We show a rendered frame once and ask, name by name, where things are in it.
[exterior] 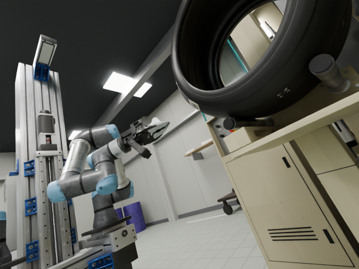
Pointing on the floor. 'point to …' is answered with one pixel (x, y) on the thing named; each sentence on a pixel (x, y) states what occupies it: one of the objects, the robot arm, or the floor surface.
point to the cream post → (313, 137)
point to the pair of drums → (138, 218)
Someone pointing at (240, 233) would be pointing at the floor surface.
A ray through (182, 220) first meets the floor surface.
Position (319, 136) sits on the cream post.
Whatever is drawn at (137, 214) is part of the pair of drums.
